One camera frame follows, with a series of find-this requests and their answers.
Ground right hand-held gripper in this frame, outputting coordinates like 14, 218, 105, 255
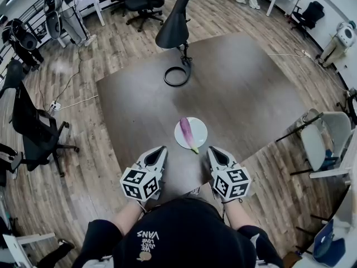
206, 146, 252, 202

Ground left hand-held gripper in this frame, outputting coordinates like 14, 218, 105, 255
119, 146, 169, 202

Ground white round plate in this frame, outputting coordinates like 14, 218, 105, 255
174, 117, 209, 150

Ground purple eggplant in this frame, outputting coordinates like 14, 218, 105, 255
179, 117, 200, 155

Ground person's right forearm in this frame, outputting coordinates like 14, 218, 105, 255
223, 199, 253, 232

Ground person's left forearm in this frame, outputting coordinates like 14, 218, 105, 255
111, 199, 146, 237

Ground black printed t-shirt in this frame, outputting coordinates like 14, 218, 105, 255
71, 198, 284, 268

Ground grey chair with black legs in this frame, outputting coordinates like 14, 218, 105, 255
276, 108, 353, 176

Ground black desk lamp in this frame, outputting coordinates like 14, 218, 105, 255
155, 0, 197, 88

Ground black office chair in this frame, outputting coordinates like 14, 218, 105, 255
110, 0, 166, 34
0, 59, 80, 178
288, 1, 326, 39

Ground brown bag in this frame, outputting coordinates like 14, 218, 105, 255
283, 251, 303, 268

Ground white table with light top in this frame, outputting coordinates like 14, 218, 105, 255
308, 127, 357, 226

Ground blue chair with black legs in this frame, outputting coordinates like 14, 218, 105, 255
295, 213, 347, 268

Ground black chair base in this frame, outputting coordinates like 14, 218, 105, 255
336, 87, 357, 118

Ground grey oval shell rig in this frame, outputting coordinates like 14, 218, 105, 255
44, 0, 63, 41

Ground white appliance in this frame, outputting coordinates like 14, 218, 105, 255
317, 21, 357, 68

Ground black metal railing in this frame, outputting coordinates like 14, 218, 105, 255
0, 3, 49, 56

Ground white floor cable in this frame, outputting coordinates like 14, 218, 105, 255
58, 94, 99, 110
267, 51, 350, 93

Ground black floor cable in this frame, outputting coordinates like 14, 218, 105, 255
38, 45, 85, 109

